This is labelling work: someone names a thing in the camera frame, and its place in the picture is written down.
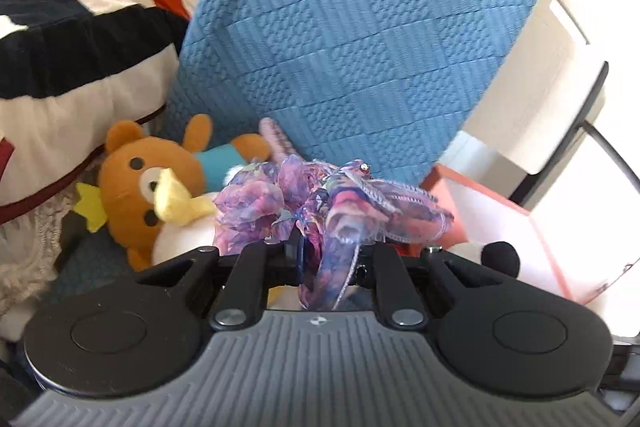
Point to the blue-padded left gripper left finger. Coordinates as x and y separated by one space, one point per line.
241 301

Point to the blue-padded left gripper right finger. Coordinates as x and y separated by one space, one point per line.
398 302

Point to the white blue duck plush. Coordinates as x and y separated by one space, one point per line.
188 221

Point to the panda plush toy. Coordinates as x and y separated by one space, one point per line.
495 259

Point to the purple organza ribbon bow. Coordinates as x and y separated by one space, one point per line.
337 209

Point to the brown bear plush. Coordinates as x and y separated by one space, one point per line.
123 198

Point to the pink cardboard box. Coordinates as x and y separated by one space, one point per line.
482 216

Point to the pink striped fabric piece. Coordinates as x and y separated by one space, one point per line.
280 146

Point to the black curved tube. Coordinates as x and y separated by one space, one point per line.
612 153

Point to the blue textured chair cover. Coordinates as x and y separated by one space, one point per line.
387 81

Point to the striped plush blanket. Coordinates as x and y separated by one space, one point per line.
69 70

